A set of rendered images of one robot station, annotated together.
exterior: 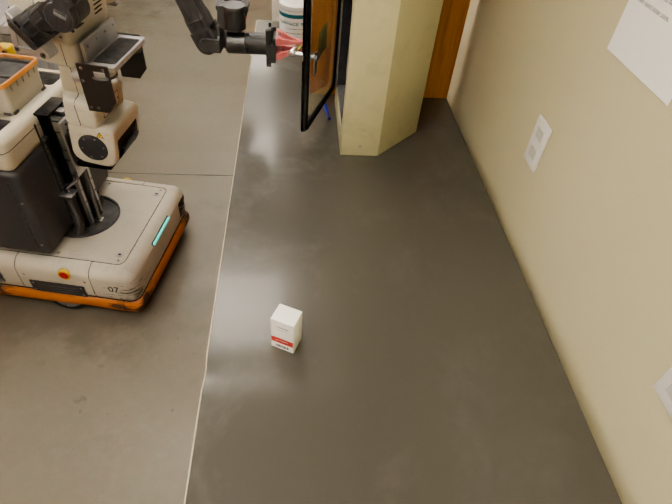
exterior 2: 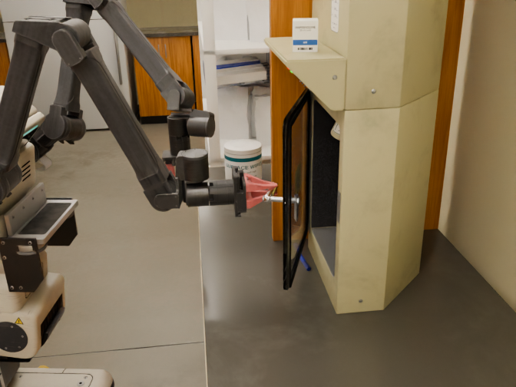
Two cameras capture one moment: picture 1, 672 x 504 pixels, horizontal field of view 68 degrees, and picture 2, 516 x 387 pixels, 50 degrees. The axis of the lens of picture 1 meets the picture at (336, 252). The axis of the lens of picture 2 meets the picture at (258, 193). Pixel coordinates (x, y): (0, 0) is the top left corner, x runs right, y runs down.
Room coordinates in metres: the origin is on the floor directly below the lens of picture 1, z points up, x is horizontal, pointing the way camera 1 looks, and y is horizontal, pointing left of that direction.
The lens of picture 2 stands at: (0.19, 0.17, 1.69)
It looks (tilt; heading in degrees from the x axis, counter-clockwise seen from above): 23 degrees down; 1
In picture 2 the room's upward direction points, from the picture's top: 1 degrees counter-clockwise
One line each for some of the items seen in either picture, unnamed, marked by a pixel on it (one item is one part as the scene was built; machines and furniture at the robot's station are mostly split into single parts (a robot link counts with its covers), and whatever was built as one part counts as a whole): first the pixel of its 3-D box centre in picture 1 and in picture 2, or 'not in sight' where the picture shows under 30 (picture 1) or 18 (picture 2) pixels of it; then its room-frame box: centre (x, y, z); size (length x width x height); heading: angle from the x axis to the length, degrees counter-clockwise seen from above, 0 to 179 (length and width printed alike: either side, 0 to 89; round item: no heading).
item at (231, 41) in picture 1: (236, 40); (197, 191); (1.34, 0.32, 1.21); 0.07 x 0.06 x 0.07; 97
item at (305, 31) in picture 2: not in sight; (305, 34); (1.34, 0.09, 1.54); 0.05 x 0.05 x 0.06; 86
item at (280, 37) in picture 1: (286, 46); (256, 191); (1.35, 0.19, 1.20); 0.09 x 0.07 x 0.07; 97
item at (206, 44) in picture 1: (223, 25); (182, 176); (1.34, 0.35, 1.24); 0.12 x 0.09 x 0.11; 89
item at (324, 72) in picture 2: not in sight; (299, 70); (1.39, 0.09, 1.46); 0.32 x 0.12 x 0.10; 7
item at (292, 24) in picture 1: (296, 21); (243, 164); (2.03, 0.25, 1.02); 0.13 x 0.13 x 0.15
